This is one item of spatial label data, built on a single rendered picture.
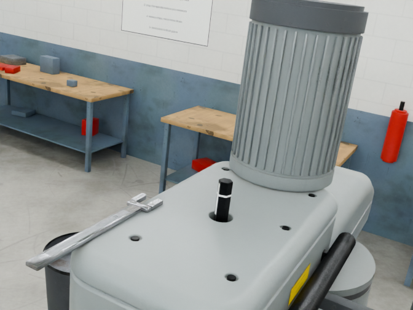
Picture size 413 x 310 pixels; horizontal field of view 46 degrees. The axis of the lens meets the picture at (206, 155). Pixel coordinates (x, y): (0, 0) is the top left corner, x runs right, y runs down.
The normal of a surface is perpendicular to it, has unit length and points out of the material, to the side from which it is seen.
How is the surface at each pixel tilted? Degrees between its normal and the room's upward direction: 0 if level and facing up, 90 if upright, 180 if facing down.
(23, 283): 0
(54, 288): 94
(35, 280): 0
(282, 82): 90
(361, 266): 0
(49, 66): 90
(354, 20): 90
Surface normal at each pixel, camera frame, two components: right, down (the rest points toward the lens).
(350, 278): 0.11, -0.94
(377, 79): -0.48, 0.25
